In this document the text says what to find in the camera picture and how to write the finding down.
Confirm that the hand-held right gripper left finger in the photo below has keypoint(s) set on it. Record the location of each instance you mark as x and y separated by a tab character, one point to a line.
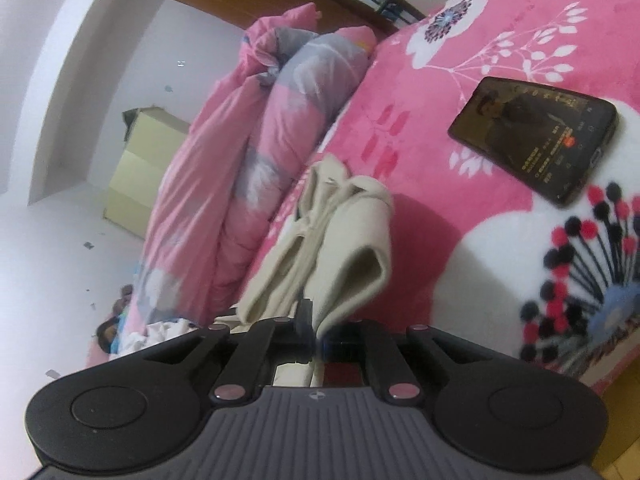
300	335

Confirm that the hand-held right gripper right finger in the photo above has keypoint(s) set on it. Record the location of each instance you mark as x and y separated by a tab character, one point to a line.
345	340

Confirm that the beige zip jacket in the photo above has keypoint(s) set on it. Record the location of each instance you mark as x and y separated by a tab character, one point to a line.
350	220

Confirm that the black smartphone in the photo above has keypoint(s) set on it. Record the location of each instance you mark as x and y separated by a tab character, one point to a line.
540	135

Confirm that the pink floral quilt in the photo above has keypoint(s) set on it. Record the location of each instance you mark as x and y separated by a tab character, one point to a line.
225	160

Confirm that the pile of white clothes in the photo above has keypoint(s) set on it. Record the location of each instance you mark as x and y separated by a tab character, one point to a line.
160	335

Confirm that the pale yellow wardrobe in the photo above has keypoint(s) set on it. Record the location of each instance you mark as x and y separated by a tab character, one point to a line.
140	175

